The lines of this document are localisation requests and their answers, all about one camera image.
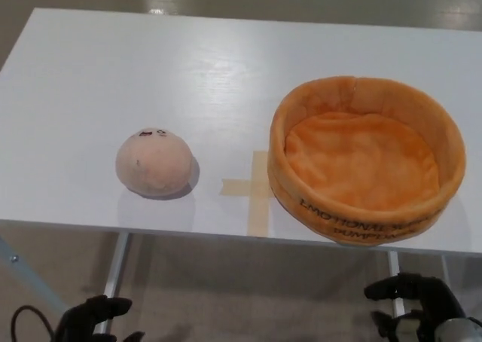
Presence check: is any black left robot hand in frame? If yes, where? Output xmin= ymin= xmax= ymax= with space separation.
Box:
xmin=56 ymin=295 xmax=146 ymax=342

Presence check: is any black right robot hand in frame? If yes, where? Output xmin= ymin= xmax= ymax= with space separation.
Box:
xmin=364 ymin=273 xmax=468 ymax=342

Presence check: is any pink round plush toy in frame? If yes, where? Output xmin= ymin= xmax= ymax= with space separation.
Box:
xmin=114 ymin=127 xmax=196 ymax=199

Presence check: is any orange plush round plate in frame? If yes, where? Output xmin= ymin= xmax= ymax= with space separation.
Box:
xmin=267 ymin=75 xmax=468 ymax=248

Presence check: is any white metal table leg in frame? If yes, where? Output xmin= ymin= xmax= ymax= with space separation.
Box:
xmin=93 ymin=232 xmax=131 ymax=336
xmin=387 ymin=250 xmax=401 ymax=319
xmin=440 ymin=255 xmax=452 ymax=285

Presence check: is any light grey diagonal bar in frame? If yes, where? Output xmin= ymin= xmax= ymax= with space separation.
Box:
xmin=0 ymin=236 xmax=69 ymax=317

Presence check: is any beige masking tape strip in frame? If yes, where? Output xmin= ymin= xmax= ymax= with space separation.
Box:
xmin=220 ymin=178 xmax=276 ymax=199
xmin=246 ymin=150 xmax=273 ymax=236

